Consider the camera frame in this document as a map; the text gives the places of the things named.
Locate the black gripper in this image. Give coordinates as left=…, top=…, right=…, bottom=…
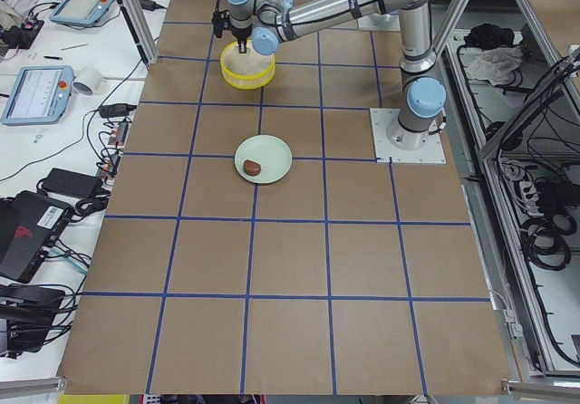
left=229, top=12, right=253, bottom=54

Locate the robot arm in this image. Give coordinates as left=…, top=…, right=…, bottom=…
left=212, top=0, right=438, bottom=75

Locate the bottom yellow steamer layer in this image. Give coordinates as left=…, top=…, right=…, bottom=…
left=219, top=41, right=276, bottom=90

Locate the light green plate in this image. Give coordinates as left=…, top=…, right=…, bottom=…
left=234, top=134, right=293, bottom=184

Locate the dark red bun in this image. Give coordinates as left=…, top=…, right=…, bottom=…
left=243, top=159, right=262, bottom=177

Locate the white tape roll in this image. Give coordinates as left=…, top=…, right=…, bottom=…
left=72, top=66, right=109, bottom=96

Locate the far blue teach pendant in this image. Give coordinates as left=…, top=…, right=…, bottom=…
left=49, top=0, right=114, bottom=27

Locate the blue teach pendant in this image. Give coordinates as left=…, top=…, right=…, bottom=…
left=49, top=0, right=114, bottom=27
left=1, top=65, right=74, bottom=126

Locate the near blue teach pendant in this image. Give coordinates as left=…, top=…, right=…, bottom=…
left=1, top=65, right=74, bottom=126

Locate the black power adapter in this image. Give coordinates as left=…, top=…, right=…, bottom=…
left=37, top=168, right=103, bottom=198

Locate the black red computer box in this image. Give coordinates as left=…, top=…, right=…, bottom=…
left=1, top=190, right=73, bottom=283

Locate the aluminium frame post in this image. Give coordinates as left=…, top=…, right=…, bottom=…
left=116, top=0, right=160, bottom=68

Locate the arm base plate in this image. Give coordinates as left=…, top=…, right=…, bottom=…
left=370, top=108, right=446, bottom=165

